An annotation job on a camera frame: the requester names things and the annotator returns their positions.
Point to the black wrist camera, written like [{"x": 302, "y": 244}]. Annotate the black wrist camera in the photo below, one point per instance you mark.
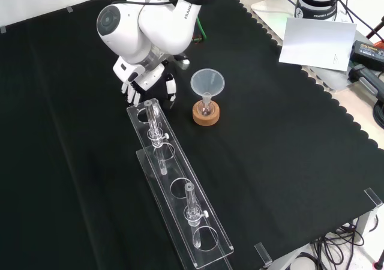
[{"x": 184, "y": 61}]

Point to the clear round-bottom flask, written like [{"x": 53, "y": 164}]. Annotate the clear round-bottom flask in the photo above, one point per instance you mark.
[{"x": 206, "y": 109}]

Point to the black power adapter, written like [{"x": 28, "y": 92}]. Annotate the black power adapter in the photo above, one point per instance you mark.
[{"x": 367, "y": 52}]

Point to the black cloth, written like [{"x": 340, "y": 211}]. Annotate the black cloth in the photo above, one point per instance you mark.
[{"x": 75, "y": 162}]

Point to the clear acrylic table clamp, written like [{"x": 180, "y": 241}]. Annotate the clear acrylic table clamp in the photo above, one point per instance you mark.
[
  {"x": 373, "y": 197},
  {"x": 262, "y": 253}
]

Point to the white paper card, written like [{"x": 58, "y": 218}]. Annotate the white paper card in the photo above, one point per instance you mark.
[{"x": 316, "y": 45}]

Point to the translucent plastic funnel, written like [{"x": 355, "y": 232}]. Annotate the translucent plastic funnel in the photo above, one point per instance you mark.
[{"x": 207, "y": 82}]

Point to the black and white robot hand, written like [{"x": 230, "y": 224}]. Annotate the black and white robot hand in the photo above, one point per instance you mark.
[{"x": 132, "y": 72}]

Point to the pale board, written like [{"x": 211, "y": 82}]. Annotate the pale board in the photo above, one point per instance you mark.
[{"x": 270, "y": 12}]

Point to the clear funnel stand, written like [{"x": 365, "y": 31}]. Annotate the clear funnel stand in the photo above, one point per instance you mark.
[{"x": 192, "y": 198}]

